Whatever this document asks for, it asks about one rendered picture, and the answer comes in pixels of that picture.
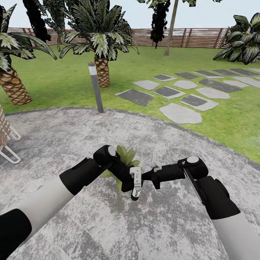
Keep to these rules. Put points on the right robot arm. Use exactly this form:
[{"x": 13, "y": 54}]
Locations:
[{"x": 238, "y": 237}]

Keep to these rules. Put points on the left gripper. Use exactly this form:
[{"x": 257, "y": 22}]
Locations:
[{"x": 126, "y": 178}]

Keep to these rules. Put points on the pot plant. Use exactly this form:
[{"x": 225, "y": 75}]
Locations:
[{"x": 126, "y": 158}]

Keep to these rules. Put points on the garden chair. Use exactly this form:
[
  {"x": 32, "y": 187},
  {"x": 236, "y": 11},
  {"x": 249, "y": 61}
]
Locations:
[{"x": 5, "y": 131}]

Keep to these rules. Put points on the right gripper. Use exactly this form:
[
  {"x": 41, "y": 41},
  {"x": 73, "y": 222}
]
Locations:
[{"x": 162, "y": 175}]

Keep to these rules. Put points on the insectifuge atomizer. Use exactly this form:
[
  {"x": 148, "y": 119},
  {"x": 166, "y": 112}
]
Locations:
[{"x": 135, "y": 195}]

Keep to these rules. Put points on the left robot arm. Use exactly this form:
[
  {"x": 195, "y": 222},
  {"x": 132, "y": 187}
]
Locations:
[{"x": 19, "y": 223}]

